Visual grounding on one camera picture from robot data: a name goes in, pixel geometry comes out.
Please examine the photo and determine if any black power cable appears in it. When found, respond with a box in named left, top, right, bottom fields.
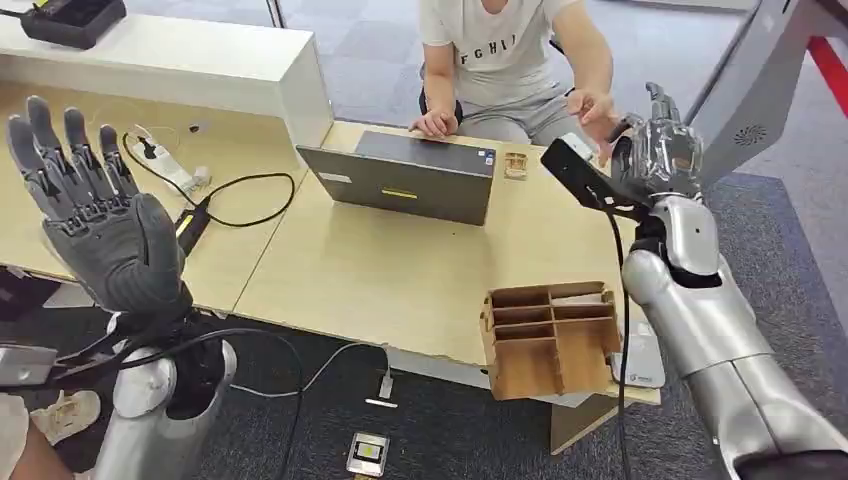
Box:
left=122, top=132, right=296, bottom=230

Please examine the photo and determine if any person's right hand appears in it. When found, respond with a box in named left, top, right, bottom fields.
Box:
left=408, top=109, right=460, bottom=139

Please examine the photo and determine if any pale wooden desk leg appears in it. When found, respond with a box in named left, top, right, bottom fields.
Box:
left=549, top=394, right=624, bottom=456

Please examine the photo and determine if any black power adapter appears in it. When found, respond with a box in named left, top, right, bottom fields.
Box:
left=173, top=198, right=212, bottom=256

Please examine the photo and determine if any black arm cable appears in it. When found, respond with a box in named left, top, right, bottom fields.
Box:
left=52, top=324, right=306, bottom=480

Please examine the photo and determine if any person's left hand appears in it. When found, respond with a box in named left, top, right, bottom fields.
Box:
left=566, top=87, right=621, bottom=167

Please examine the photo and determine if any grey panel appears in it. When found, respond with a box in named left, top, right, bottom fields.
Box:
left=685, top=0, right=848, bottom=190

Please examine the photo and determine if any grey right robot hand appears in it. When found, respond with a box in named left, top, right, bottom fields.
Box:
left=609, top=81, right=705, bottom=207

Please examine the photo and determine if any white shoe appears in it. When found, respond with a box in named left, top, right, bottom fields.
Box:
left=29, top=389, right=102, bottom=446

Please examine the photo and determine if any grey laptop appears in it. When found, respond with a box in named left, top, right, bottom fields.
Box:
left=296, top=129, right=498, bottom=228

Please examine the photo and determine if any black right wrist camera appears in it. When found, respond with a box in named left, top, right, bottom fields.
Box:
left=539, top=132, right=654, bottom=220

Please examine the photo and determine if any white desk shelf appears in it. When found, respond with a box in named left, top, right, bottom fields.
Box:
left=0, top=13, right=335, bottom=150

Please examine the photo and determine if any phone with pale screen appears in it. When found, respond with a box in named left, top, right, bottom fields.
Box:
left=345, top=431, right=391, bottom=480

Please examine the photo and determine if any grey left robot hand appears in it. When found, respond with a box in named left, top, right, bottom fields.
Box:
left=5, top=94, right=193, bottom=319

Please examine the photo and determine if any white flat device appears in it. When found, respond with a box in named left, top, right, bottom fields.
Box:
left=609, top=323, right=666, bottom=390

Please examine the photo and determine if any black camera cable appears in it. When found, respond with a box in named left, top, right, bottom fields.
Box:
left=606, top=211, right=634, bottom=480

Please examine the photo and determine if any person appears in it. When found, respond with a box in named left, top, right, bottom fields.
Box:
left=0, top=394, right=75, bottom=480
left=408, top=0, right=621, bottom=167

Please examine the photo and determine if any white power strip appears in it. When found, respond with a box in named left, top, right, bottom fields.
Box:
left=129, top=135, right=212, bottom=193

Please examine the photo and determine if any white cable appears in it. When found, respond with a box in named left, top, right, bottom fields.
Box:
left=228, top=341, right=392, bottom=399

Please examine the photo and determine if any wooden card box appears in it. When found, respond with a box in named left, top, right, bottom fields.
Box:
left=480, top=281, right=624, bottom=402

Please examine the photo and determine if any red bar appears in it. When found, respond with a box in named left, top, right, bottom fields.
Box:
left=806, top=36, right=848, bottom=119

